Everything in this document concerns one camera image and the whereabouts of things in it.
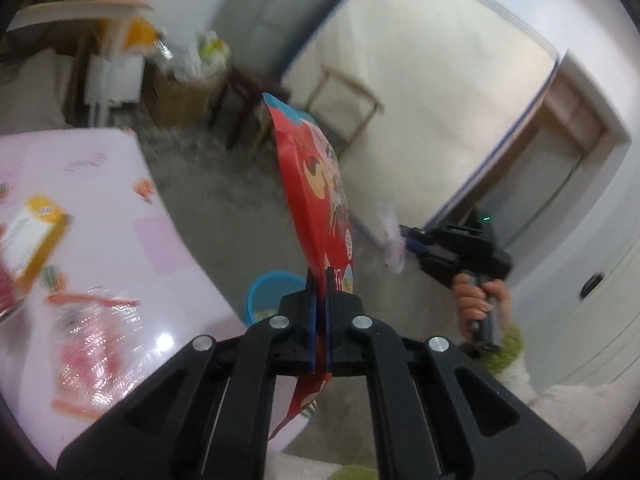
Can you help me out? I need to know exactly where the red snack bag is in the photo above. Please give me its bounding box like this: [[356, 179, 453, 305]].
[[262, 93, 354, 437]]

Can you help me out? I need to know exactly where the blue mesh trash basket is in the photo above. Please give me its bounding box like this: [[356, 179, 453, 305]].
[[245, 271, 306, 326]]

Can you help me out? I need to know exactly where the person's right hand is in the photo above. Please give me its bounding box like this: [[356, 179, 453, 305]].
[[451, 273, 512, 340]]

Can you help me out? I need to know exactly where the red transparent wrapper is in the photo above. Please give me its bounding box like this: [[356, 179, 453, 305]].
[[46, 290, 148, 420]]

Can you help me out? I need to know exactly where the white mattress blue trim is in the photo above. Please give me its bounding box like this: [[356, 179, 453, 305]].
[[284, 0, 558, 241]]

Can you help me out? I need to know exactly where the light wooden chair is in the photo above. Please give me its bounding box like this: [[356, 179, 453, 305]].
[[303, 64, 385, 154]]

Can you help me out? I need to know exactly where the dark wooden stool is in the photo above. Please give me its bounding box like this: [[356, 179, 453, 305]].
[[207, 65, 291, 152]]

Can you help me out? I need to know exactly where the yellow white paper box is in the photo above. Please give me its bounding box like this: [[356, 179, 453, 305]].
[[1, 194, 68, 295]]

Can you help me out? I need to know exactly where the grey refrigerator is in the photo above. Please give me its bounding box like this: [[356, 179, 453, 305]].
[[214, 0, 341, 78]]

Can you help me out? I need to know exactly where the brown cardboard box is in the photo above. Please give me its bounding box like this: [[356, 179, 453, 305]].
[[142, 62, 228, 128]]

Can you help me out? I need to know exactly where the yellow plastic bag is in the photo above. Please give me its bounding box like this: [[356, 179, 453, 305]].
[[96, 18, 162, 55]]

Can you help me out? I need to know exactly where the long wooden shelf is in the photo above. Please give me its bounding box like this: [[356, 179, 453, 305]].
[[8, 0, 153, 32]]

